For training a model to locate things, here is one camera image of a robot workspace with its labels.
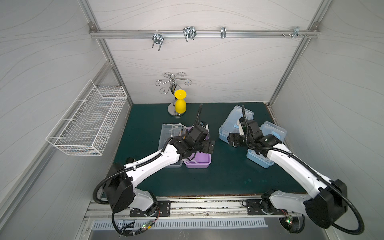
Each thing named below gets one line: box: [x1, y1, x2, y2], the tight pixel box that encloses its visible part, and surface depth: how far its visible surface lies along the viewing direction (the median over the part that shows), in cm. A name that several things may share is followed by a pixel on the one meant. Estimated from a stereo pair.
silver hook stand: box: [155, 72, 193, 118], surface depth 97 cm
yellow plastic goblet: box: [174, 89, 187, 114], surface depth 97 cm
